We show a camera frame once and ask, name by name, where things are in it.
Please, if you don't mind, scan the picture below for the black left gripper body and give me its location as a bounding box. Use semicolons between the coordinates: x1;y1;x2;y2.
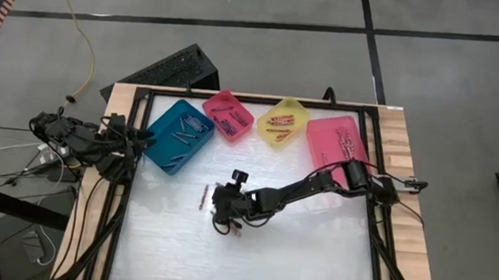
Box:
94;111;146;185

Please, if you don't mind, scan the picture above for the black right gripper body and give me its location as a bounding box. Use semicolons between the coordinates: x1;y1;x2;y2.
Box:
210;167;277;231

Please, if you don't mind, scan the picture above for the dark blue crayon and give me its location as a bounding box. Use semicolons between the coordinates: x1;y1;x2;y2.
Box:
170;132;193;147

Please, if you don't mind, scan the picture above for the blue plastic bin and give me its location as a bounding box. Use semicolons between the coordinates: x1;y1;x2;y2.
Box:
140;96;218;181

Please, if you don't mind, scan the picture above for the yellow plastic bin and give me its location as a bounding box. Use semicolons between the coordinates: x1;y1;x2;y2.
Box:
254;93;315;154

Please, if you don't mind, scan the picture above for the small red plastic bin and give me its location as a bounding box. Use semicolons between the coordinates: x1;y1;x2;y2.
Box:
198;87;258;145

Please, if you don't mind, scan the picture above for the large pink plastic bin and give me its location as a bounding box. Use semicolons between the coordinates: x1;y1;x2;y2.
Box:
300;112;375;191

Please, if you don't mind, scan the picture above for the black floor stand beam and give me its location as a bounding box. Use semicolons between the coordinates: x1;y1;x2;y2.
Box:
0;183;73;233

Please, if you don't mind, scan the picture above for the yellow cable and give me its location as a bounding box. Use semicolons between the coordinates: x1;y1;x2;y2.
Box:
28;0;103;117

